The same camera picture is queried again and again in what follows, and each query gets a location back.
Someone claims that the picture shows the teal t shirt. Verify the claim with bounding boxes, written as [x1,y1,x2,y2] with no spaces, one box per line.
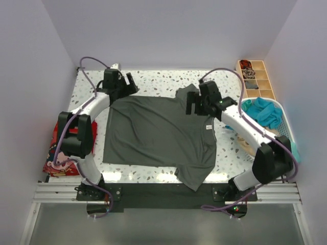
[225,96,301,163]

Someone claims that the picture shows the white perforated laundry basket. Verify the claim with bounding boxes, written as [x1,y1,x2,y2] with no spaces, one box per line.
[236,98,297,164]

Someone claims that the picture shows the beige t shirt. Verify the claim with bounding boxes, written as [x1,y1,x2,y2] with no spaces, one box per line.
[237,127,280,158]

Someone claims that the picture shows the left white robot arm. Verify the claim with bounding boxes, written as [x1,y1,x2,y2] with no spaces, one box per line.
[54,67,139,200]

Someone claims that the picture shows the red black rolled socks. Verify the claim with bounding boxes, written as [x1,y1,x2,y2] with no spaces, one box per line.
[239,60,253,69]

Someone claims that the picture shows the patterned rolled socks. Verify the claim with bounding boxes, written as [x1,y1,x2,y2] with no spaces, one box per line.
[242,68,256,79]

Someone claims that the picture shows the aluminium rail frame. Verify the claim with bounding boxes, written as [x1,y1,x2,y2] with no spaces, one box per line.
[19,180,83,245]

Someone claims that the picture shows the grey rolled socks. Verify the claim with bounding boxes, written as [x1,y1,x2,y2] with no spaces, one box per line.
[244,80,259,89]

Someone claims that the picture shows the dark grey t shirt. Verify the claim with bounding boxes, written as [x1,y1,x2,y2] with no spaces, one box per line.
[103,84,217,191]

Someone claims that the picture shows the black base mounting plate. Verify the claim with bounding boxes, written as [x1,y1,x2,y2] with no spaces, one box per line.
[75,183,246,214]

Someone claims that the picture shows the wooden compartment organizer box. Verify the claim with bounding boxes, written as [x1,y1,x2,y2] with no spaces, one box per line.
[235,60,275,100]

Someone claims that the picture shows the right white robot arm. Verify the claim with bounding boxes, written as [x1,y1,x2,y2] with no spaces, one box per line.
[186,81,295,201]

